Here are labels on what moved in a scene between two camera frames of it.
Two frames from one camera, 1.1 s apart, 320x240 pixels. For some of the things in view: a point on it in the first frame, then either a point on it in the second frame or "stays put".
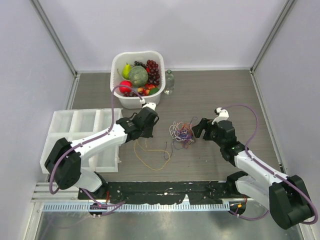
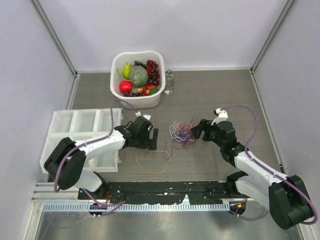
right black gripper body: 211,132 stays put
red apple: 125,89 stays put
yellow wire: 151,150 -> 155,150
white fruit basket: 130,102 stays put
